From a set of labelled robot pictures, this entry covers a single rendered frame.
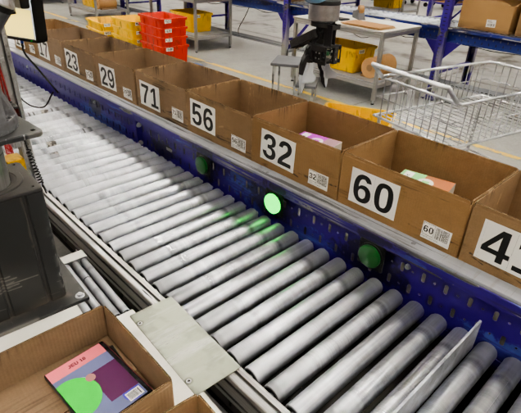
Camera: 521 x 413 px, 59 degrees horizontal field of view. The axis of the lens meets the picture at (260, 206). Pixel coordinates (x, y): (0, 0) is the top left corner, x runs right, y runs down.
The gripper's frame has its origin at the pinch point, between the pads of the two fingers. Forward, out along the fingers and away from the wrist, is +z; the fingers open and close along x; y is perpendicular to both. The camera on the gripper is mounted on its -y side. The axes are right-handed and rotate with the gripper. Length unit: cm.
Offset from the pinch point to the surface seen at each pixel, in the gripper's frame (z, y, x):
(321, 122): 19.3, -11.2, 20.8
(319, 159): 18.0, 12.2, -7.9
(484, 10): 18, -128, 420
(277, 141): 17.9, -5.8, -8.2
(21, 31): -10, -81, -57
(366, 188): 20.7, 30.6, -8.0
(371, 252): 34, 40, -15
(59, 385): 39, 23, -97
